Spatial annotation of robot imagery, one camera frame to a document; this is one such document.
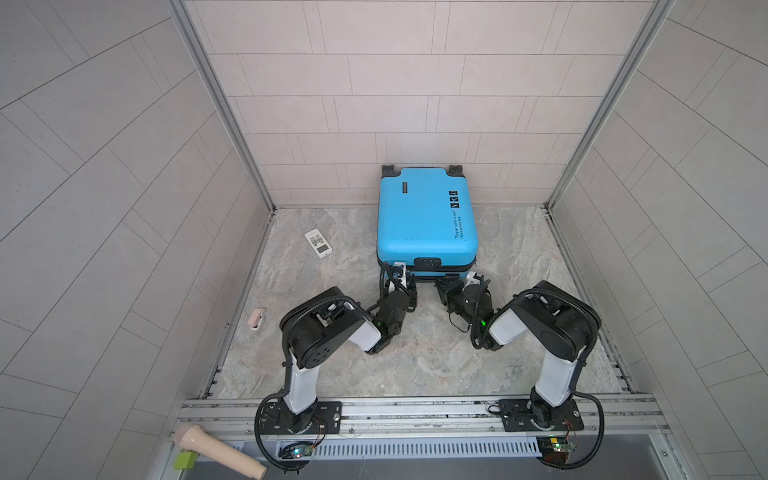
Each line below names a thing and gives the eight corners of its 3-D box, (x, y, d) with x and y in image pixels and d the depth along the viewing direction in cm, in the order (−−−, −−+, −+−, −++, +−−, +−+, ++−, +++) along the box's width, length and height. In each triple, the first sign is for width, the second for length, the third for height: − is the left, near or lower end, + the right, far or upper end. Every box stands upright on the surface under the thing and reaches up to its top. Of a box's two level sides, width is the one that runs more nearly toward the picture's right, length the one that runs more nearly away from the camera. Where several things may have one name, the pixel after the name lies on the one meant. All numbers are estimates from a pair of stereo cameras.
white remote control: (320, 259, 103) (319, 256, 101) (305, 237, 109) (303, 234, 107) (333, 252, 105) (332, 249, 103) (318, 231, 111) (316, 227, 109)
